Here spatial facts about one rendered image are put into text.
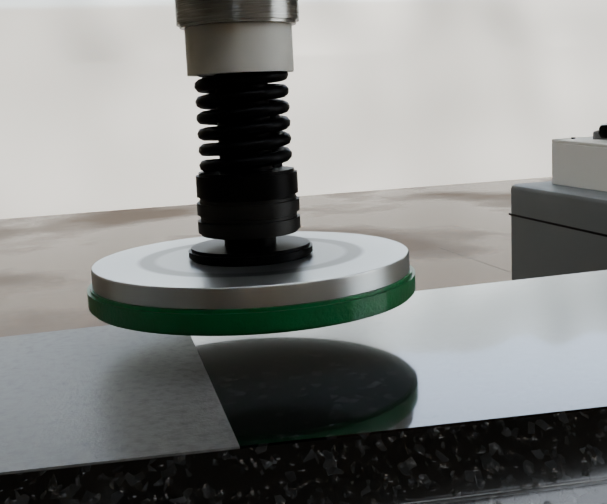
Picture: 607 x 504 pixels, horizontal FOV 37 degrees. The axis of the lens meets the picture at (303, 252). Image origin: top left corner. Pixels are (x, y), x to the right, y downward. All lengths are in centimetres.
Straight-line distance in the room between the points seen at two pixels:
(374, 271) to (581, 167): 119
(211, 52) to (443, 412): 26
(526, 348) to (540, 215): 115
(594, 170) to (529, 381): 118
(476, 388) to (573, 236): 114
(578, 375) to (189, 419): 22
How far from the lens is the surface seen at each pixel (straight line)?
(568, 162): 175
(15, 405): 53
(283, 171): 59
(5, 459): 46
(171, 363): 58
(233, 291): 51
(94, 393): 53
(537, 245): 174
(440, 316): 66
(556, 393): 50
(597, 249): 158
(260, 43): 57
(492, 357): 56
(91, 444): 46
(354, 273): 53
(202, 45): 58
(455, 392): 50
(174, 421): 48
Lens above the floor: 98
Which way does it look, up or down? 10 degrees down
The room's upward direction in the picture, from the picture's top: 3 degrees counter-clockwise
